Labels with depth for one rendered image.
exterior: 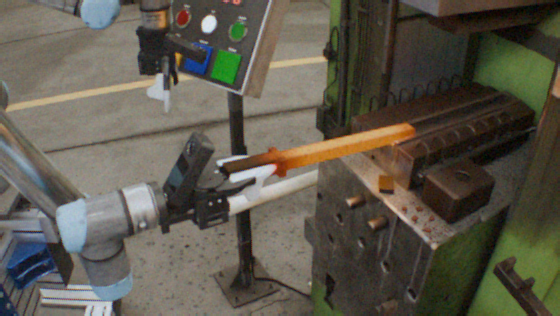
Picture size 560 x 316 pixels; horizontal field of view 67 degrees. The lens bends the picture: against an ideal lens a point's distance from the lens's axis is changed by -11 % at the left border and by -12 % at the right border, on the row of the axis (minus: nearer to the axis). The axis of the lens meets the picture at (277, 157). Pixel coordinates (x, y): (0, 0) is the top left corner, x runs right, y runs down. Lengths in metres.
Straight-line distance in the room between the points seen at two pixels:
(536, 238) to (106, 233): 0.76
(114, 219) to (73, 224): 0.06
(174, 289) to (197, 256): 0.20
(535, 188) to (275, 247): 1.39
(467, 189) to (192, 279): 1.36
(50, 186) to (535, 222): 0.86
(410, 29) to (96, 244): 0.82
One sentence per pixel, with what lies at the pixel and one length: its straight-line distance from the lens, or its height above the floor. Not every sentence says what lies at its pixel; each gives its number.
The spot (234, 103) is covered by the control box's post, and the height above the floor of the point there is 0.83.
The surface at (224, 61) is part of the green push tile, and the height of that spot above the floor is 1.02.
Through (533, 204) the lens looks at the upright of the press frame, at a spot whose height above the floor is 0.97.
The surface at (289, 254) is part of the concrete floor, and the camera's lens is 2.06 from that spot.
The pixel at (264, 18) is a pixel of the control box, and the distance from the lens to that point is 1.17.
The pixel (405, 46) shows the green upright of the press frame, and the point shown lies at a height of 1.09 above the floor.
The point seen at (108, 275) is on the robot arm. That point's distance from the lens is 0.78.
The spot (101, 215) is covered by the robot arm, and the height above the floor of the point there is 1.05.
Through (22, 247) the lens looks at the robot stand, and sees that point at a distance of 1.29.
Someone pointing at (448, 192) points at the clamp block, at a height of 0.98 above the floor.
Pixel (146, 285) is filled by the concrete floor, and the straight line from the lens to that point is 2.01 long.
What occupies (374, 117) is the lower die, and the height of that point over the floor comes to 0.98.
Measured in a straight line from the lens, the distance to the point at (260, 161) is 0.79.
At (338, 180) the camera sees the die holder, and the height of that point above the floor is 0.86.
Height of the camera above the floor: 1.50
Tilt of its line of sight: 35 degrees down
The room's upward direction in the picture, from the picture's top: straight up
